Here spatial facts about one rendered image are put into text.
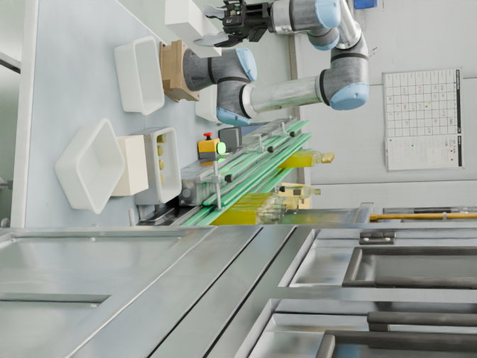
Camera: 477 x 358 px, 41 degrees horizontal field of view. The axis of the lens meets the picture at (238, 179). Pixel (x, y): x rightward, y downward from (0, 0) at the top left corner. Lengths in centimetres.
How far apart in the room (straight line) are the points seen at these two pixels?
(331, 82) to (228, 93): 38
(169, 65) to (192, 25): 70
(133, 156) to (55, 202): 32
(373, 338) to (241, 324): 16
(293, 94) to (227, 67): 27
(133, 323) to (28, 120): 84
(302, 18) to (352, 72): 47
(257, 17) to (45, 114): 56
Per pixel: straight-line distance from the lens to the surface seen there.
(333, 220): 271
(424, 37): 796
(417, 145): 805
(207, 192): 228
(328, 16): 154
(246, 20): 157
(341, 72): 198
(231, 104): 215
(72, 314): 93
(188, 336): 78
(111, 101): 194
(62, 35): 174
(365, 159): 812
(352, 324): 82
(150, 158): 199
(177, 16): 157
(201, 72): 224
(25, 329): 91
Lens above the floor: 164
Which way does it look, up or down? 17 degrees down
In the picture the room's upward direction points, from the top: 88 degrees clockwise
